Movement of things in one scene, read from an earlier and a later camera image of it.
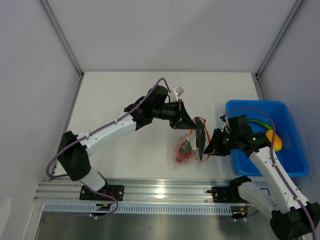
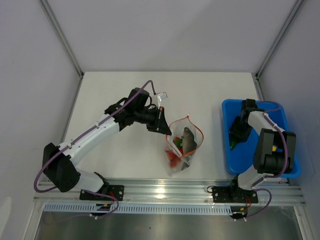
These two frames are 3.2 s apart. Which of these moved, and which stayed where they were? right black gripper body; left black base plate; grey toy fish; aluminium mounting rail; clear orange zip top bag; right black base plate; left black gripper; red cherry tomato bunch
Moved: clear orange zip top bag; red cherry tomato bunch; left black gripper; grey toy fish; right black gripper body
Stayed: aluminium mounting rail; left black base plate; right black base plate
